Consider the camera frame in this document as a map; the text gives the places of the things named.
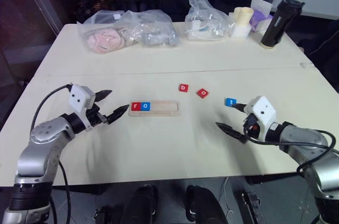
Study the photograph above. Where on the black metal bracket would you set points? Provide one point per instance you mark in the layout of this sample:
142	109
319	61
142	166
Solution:
251	208

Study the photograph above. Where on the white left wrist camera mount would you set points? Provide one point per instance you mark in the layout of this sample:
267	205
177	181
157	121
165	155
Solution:
79	98

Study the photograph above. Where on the wooden letter tray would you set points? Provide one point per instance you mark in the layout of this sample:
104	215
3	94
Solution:
164	107

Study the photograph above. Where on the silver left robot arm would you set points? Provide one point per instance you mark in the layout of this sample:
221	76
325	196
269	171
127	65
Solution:
39	150

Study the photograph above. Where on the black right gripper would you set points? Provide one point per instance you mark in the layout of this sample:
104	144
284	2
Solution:
251	127

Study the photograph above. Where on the clear bag with plush toys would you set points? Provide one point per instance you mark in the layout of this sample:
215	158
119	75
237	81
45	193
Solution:
132	22

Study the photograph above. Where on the cream plastic cup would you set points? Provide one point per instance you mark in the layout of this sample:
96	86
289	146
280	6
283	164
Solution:
243	16

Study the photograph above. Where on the black drinking bottle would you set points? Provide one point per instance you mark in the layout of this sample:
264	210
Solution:
278	25

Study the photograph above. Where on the blue letter tile o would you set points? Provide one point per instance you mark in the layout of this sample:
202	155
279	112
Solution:
145	106

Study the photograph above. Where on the pink plush toy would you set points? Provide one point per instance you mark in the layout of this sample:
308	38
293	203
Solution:
104	40

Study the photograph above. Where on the red letter tile o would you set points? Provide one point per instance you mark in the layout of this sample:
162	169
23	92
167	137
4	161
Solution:
203	93

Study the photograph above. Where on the red letter tile r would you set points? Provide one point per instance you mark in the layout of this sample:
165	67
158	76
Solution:
135	106

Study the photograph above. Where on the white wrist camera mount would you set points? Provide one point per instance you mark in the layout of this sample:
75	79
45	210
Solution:
263	111
79	98

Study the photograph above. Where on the red letter tile b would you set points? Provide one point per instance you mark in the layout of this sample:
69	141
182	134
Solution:
183	88

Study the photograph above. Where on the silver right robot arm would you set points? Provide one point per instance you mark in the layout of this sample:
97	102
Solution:
312	150

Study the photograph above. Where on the blue letter tile t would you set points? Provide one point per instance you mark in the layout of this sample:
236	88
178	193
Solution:
230	102

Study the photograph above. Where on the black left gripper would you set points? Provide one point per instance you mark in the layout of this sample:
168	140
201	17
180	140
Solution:
94	116

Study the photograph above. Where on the purple and white packet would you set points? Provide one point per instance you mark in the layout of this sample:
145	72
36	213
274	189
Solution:
260	16

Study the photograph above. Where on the grey metal frame post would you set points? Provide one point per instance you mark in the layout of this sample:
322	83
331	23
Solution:
43	1

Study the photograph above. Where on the dark rounded shape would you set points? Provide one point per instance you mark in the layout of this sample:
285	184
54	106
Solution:
201	205

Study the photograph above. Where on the clear bag with white items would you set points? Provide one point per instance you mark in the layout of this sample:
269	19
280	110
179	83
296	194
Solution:
204	17

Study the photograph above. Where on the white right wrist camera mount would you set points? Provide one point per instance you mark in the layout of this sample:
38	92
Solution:
263	111

